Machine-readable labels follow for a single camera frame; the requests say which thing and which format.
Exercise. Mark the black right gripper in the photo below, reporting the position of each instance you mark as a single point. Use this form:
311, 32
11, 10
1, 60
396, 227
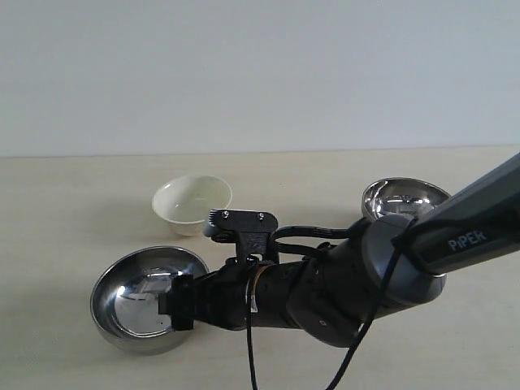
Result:
217, 298

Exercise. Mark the smooth stainless steel bowl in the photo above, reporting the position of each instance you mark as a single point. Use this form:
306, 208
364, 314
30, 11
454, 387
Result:
124, 301

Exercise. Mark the cream white plastic bowl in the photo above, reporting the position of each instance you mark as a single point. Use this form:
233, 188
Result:
184, 202

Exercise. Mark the ribbed stainless steel bowl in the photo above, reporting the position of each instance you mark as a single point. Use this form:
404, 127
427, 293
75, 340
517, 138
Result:
401, 195

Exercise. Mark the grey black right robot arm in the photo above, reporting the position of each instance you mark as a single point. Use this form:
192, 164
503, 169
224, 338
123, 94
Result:
328, 282

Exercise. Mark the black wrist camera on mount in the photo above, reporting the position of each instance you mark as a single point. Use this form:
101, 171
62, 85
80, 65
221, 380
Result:
249, 230

